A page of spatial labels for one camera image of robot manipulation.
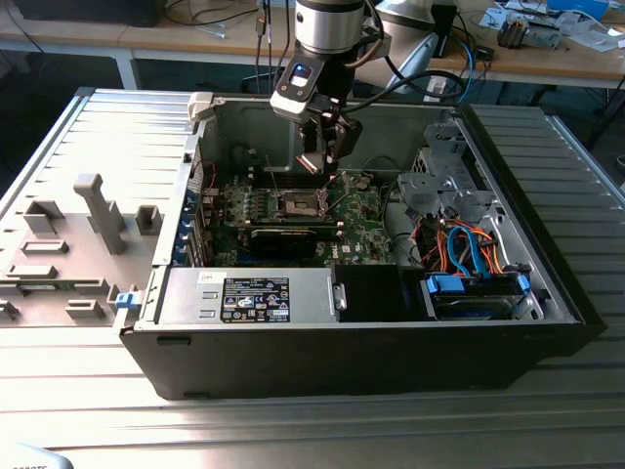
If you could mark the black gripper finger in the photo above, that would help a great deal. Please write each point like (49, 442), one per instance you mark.
(346, 139)
(310, 139)

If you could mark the silver CPU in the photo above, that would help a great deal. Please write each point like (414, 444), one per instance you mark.
(310, 164)

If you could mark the green RAM stick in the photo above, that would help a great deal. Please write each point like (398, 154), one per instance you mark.
(41, 285)

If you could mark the black desktop device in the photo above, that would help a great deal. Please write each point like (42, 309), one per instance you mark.
(88, 12)

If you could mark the wooden desk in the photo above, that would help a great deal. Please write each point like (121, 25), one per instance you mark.
(537, 61)
(73, 36)

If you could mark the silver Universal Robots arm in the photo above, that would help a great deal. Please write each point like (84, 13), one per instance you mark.
(329, 27)

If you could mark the silver power supply unit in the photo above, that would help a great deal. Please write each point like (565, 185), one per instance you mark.
(185, 298)

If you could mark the hard disk in blue carrier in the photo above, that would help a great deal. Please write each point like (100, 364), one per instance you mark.
(442, 285)

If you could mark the grey metal drive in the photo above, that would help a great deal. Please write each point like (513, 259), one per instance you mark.
(544, 34)

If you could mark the black plastic shroud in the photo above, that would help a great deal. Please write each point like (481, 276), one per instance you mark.
(371, 293)

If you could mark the black upright box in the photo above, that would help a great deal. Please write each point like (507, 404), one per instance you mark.
(445, 29)

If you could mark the black graphics card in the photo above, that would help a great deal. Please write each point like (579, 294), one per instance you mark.
(283, 243)

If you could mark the grey parts rack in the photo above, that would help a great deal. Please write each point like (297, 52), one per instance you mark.
(105, 220)

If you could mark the black open PC case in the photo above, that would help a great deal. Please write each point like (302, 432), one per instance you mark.
(317, 361)

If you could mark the green Dell motherboard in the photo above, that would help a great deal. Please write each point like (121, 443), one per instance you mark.
(361, 229)

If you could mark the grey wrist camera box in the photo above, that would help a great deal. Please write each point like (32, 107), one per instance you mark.
(378, 49)

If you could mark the round coin cell battery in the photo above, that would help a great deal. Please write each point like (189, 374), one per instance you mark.
(362, 183)

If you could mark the light blue box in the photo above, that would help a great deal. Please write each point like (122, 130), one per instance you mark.
(578, 7)

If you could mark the white case release latch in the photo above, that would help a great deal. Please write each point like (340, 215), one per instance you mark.
(200, 105)

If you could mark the blue plastic latch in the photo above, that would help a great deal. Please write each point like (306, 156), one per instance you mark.
(128, 300)

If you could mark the metal CPU socket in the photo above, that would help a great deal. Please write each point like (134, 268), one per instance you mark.
(298, 204)

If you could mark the silver metal disk bay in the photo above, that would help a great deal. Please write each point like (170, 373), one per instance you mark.
(429, 190)

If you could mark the black CPU cooler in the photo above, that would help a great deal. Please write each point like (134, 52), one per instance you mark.
(512, 31)

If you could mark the white device with print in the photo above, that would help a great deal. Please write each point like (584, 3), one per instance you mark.
(29, 459)

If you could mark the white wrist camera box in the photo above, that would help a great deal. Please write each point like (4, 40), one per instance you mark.
(295, 80)

